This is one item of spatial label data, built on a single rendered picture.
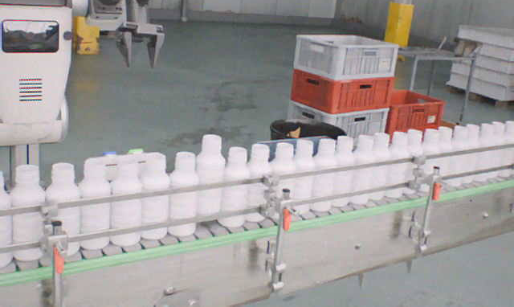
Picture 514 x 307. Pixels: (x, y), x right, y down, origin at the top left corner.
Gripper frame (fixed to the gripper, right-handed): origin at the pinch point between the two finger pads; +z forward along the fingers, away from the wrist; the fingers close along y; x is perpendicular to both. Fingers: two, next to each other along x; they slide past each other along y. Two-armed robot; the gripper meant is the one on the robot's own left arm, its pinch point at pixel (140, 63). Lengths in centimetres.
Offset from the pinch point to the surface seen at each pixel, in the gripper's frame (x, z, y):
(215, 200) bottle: -23.1, 35.5, 4.2
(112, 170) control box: -10.6, 27.1, -12.5
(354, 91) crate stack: 139, -38, 205
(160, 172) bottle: -24.9, 29.5, -8.3
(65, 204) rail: -25, 34, -26
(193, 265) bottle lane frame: -20, 48, 0
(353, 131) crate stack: 152, -14, 212
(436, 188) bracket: -33, 37, 60
